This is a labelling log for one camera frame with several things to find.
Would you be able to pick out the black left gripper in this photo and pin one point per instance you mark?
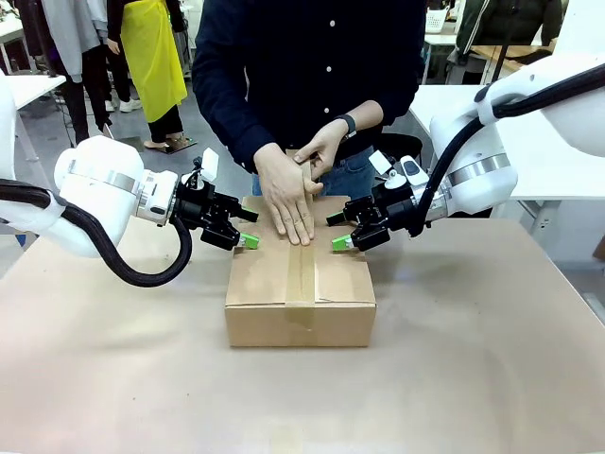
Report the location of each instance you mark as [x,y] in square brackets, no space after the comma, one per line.
[203,210]

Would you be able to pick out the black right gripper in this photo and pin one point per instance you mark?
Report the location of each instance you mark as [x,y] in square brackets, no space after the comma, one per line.
[392,210]

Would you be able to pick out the brown cardboard shipping box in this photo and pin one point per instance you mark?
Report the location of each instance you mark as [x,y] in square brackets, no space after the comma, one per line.
[260,284]

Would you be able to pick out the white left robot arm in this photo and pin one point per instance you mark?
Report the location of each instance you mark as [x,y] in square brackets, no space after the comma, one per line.
[99,170]

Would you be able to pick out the person's right forearm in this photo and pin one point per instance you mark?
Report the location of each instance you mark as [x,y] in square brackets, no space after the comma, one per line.
[231,127]

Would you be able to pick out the person's right hand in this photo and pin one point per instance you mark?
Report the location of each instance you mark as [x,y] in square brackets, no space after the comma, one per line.
[283,189]

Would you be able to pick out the person's left hand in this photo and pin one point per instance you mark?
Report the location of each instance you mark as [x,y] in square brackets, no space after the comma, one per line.
[326,142]

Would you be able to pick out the brown tape strip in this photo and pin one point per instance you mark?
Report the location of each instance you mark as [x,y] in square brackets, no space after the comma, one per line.
[301,279]

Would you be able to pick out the black wristwatch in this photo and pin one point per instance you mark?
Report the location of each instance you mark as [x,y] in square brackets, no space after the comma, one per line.
[349,124]

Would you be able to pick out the person in dark shirt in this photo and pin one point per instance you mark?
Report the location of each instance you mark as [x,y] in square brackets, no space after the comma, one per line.
[302,71]

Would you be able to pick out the bystander in yellow apron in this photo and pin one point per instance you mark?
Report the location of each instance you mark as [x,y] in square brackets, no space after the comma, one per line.
[151,57]

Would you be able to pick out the white laundry basket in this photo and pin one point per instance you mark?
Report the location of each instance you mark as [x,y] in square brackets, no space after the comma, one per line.
[437,20]

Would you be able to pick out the black stand pole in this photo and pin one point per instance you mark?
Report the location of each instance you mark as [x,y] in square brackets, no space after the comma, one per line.
[506,57]

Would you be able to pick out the wooden work table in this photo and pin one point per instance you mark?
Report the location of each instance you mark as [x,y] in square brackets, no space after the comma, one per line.
[520,51]

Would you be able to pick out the white side table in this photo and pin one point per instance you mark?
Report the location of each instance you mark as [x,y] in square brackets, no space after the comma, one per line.
[33,90]

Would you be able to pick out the bystander in grey coat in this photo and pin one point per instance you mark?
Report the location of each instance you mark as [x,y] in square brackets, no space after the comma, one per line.
[75,38]

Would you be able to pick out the bystander in dark striped jacket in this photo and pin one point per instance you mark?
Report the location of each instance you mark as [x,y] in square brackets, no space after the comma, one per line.
[510,21]

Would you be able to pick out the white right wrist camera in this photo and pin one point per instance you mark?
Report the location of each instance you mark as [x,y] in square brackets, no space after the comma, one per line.
[379,162]

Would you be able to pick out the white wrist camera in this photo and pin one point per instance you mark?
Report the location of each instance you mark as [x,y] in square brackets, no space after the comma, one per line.
[210,163]
[379,162]

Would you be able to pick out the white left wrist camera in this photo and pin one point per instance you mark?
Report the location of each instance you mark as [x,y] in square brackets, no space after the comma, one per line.
[210,163]

